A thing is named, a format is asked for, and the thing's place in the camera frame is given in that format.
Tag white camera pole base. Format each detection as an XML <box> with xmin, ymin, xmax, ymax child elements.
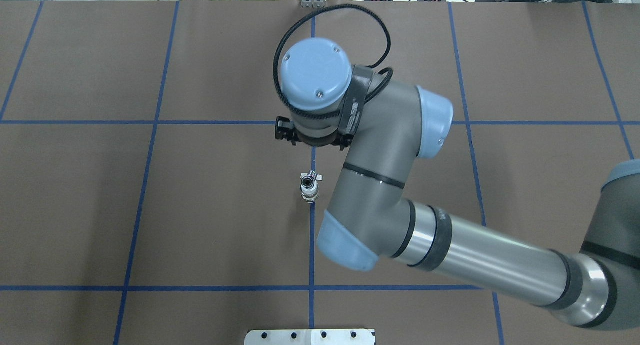
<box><xmin>244</xmin><ymin>328</ymin><xmax>378</xmax><ymax>345</ymax></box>

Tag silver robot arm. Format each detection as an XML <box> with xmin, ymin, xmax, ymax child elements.
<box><xmin>273</xmin><ymin>38</ymin><xmax>639</xmax><ymax>331</ymax></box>

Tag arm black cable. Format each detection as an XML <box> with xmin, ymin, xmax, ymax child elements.
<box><xmin>272</xmin><ymin>4</ymin><xmax>395</xmax><ymax>121</ymax></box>

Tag brown paper table cover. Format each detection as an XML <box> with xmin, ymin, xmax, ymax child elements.
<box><xmin>0</xmin><ymin>0</ymin><xmax>639</xmax><ymax>345</ymax></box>

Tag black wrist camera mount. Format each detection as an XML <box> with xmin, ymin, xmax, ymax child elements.
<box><xmin>274</xmin><ymin>116</ymin><xmax>301</xmax><ymax>146</ymax></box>

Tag silver metal PPR valve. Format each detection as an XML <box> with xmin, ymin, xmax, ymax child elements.
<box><xmin>300</xmin><ymin>171</ymin><xmax>323</xmax><ymax>198</ymax></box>

